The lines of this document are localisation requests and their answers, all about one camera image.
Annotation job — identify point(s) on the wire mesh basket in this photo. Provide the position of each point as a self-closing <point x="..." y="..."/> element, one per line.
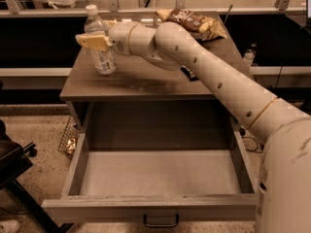
<point x="69" y="138"/>

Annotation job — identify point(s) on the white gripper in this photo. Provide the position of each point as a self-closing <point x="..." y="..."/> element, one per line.
<point x="119" y="38"/>

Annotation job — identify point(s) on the clear plastic water bottle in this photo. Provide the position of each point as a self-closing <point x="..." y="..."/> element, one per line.
<point x="104" y="60"/>

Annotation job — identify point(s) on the white shoe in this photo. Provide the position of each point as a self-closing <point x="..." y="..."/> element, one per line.
<point x="9" y="226"/>

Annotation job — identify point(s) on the grey cabinet with counter top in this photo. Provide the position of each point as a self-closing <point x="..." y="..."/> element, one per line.
<point x="143" y="107"/>

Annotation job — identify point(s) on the black drawer handle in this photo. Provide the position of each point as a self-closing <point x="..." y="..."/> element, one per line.
<point x="157" y="222"/>

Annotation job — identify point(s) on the open grey top drawer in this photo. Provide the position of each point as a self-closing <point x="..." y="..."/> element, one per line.
<point x="117" y="186"/>

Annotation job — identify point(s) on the brown chip bag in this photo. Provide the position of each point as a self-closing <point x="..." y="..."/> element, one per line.
<point x="201" y="27"/>

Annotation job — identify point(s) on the black office chair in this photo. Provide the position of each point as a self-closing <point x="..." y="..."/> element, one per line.
<point x="13" y="163"/>

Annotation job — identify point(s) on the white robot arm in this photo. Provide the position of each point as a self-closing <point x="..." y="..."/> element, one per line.
<point x="284" y="204"/>

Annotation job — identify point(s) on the black snack bar wrapper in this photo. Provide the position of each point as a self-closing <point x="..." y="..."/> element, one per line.
<point x="191" y="75"/>

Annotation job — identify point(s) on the small bottle on floor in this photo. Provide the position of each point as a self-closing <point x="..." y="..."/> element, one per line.
<point x="250" y="54"/>

